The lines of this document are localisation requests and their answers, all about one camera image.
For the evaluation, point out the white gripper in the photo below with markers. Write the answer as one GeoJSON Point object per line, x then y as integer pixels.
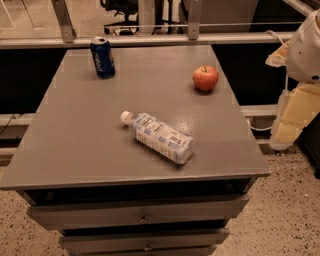
{"type": "Point", "coordinates": [306, 53]}

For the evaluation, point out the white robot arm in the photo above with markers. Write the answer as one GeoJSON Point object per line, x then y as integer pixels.
{"type": "Point", "coordinates": [299, 102]}

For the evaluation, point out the red apple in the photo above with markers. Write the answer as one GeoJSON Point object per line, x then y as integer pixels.
{"type": "Point", "coordinates": [205, 78]}

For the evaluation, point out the clear plastic water bottle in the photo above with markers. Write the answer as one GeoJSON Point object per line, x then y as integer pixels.
{"type": "Point", "coordinates": [159, 136]}

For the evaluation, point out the upper grey drawer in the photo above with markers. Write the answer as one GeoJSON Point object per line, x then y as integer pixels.
{"type": "Point", "coordinates": [153, 211]}

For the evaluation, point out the grey drawer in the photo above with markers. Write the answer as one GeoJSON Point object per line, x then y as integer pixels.
{"type": "Point", "coordinates": [144, 241]}
{"type": "Point", "coordinates": [153, 211]}

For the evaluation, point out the lower grey drawer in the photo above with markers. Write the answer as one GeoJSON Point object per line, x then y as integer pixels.
{"type": "Point", "coordinates": [144, 241]}

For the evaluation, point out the blue soda can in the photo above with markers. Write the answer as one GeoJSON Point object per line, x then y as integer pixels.
{"type": "Point", "coordinates": [102, 57]}

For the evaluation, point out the grey metal railing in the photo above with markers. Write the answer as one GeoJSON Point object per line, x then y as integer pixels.
{"type": "Point", "coordinates": [36, 24]}

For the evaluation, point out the grey drawer cabinet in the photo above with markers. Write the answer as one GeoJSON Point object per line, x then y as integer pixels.
{"type": "Point", "coordinates": [140, 164]}

